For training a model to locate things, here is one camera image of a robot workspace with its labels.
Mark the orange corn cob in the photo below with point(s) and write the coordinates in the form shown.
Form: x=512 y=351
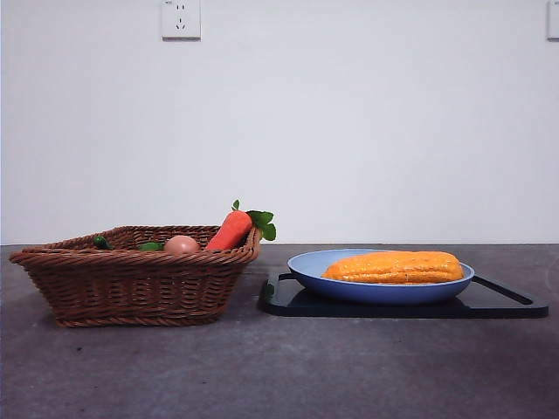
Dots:
x=393 y=268

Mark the brown egg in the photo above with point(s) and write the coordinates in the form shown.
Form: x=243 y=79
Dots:
x=181 y=244

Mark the green leafy vegetable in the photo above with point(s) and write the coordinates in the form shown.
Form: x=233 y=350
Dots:
x=151 y=247

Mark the white wall plate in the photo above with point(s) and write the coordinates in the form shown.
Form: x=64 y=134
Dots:
x=554 y=19

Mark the dark green vegetable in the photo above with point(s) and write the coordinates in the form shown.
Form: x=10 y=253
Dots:
x=103 y=242

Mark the white wall socket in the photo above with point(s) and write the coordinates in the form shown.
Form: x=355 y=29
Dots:
x=181 y=19

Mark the orange carrot with green leaves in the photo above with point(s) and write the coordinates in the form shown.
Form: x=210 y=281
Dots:
x=229 y=231

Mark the blue plate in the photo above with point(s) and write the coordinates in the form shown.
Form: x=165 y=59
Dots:
x=375 y=294

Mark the black rectangular tray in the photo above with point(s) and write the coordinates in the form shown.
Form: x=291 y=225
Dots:
x=502 y=305

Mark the brown wicker basket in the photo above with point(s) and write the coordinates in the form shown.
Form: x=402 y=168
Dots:
x=131 y=292

